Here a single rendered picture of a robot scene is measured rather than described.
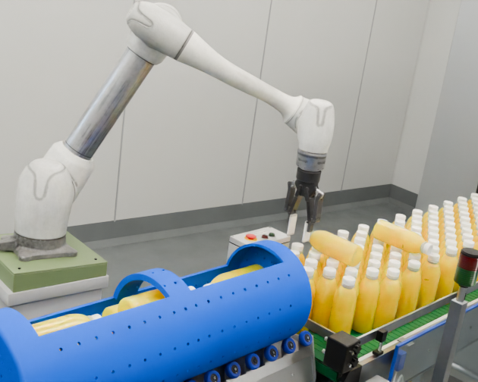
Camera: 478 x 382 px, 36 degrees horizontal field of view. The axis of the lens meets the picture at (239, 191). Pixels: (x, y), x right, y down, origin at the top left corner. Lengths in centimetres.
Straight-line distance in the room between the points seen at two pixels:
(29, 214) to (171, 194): 316
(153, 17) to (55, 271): 78
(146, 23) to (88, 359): 100
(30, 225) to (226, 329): 73
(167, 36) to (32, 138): 262
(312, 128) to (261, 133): 350
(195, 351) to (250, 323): 19
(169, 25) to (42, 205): 63
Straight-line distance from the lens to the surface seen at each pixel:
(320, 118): 218
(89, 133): 235
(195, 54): 213
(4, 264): 219
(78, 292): 227
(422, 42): 684
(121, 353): 159
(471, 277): 223
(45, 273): 218
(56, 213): 221
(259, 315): 186
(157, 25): 212
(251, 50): 542
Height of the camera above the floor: 197
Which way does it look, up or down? 17 degrees down
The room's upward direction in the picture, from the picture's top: 8 degrees clockwise
